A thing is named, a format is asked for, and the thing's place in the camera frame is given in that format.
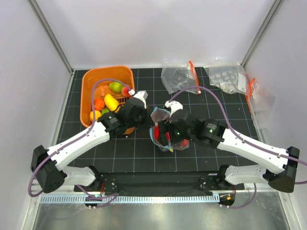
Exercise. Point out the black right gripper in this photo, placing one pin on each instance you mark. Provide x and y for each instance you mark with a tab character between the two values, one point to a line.
167	126

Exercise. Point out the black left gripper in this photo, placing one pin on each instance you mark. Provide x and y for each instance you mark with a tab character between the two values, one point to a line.
148	123

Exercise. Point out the clear blue-zip bag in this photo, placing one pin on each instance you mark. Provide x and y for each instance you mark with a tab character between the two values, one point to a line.
157	115

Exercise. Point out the orange plastic basket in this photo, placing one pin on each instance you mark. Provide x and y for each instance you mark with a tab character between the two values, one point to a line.
91	77

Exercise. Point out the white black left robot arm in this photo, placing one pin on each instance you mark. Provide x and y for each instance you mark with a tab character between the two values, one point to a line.
50	166

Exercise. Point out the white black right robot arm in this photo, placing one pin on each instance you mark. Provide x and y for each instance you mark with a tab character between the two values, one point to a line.
273	166

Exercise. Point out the clear orange-zip bag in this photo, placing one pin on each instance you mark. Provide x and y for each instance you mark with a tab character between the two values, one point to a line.
180	76
261	102

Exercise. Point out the clear bag with white pieces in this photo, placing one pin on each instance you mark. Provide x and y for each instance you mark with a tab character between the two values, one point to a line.
230	77

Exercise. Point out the clear orange-zip bag far right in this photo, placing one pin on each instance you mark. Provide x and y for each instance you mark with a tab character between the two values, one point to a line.
261	102

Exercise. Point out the black grid mat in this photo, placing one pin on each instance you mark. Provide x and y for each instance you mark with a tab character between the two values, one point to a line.
136	152

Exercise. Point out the yellow mango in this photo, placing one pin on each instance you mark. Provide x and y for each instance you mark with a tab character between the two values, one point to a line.
111	103

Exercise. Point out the pink peach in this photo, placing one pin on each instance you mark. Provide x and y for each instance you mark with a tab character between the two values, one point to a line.
125	92

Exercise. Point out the green pepper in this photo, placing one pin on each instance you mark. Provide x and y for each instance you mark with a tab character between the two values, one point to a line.
104	111

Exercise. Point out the green pear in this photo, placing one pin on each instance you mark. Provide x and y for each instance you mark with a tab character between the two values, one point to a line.
116	87

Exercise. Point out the orange pumpkin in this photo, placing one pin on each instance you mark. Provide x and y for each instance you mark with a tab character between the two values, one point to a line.
99	104

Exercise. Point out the yellow orange lemon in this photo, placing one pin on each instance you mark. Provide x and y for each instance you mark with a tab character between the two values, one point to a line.
94	115

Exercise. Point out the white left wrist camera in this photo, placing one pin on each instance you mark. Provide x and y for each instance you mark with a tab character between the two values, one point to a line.
141	95

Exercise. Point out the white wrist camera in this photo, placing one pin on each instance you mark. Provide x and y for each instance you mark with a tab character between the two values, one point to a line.
141	95
173	106

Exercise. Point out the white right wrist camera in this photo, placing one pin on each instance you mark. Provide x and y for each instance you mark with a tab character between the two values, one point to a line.
173	106

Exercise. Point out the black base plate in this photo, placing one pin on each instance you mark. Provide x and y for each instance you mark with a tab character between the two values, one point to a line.
160	182

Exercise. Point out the aluminium front rail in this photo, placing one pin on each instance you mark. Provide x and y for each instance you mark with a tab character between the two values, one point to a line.
261	187

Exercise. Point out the left aluminium frame post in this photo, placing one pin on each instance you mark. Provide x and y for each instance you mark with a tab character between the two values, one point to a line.
45	25

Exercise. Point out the aluminium frame post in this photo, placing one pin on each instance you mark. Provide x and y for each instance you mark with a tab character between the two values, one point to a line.
45	25
269	17

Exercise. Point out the right aluminium frame post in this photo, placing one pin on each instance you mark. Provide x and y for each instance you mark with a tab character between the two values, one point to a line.
269	17

